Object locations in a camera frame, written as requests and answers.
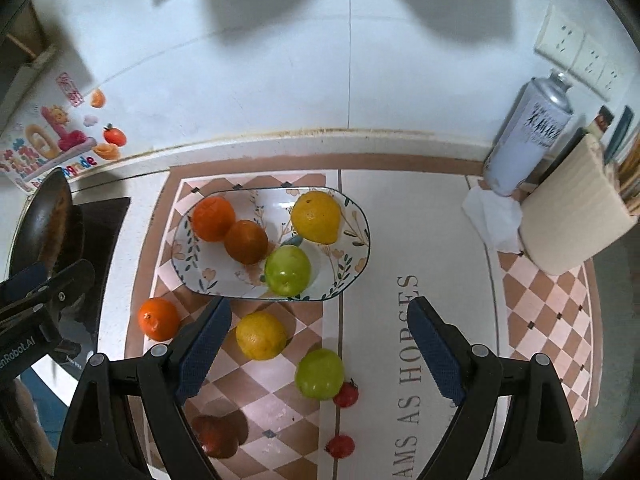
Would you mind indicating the green apple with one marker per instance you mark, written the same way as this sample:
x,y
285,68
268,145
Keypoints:
x,y
287,270
319,374

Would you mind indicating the black frying pan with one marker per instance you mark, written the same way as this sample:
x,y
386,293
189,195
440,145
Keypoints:
x,y
42,225

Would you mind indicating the yellow lemon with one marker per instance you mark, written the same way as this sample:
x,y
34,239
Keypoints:
x,y
261,336
316,216

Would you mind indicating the wooden shelf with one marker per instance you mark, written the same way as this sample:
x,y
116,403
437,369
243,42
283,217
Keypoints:
x,y
32,35

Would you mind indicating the red cherry tomato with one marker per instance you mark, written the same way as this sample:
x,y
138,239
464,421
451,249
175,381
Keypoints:
x,y
340,446
346,394

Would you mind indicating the white crumpled tissue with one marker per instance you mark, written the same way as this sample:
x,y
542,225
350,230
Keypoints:
x,y
492,217

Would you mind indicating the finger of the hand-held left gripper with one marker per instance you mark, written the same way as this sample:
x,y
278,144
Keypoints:
x,y
65,282
22,280

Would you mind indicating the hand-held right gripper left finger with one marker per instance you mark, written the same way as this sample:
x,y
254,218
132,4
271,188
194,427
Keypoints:
x,y
202,352

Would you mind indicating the checkered table mat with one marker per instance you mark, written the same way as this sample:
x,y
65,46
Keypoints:
x,y
370,320

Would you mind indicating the orange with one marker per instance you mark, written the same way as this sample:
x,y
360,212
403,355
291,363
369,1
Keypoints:
x,y
245,242
159,318
213,218

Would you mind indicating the white spray can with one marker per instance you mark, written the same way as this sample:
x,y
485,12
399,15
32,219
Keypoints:
x,y
525,140

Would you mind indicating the red apple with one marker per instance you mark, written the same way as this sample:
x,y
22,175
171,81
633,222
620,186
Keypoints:
x,y
216,435

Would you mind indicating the colourful wall sticker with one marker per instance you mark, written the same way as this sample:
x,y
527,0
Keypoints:
x,y
47,145

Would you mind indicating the dark upright book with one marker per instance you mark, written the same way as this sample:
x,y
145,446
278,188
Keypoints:
x,y
621,130

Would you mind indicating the floral oval plate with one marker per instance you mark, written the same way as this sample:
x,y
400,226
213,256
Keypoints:
x,y
345,245

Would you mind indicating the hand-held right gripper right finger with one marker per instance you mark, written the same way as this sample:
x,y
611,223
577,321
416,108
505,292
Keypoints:
x,y
436,352

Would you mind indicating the beige utensil holder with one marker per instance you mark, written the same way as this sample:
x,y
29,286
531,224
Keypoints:
x,y
570,215

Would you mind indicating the white wall socket strip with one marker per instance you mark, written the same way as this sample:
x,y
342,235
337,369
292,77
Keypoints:
x,y
580,50

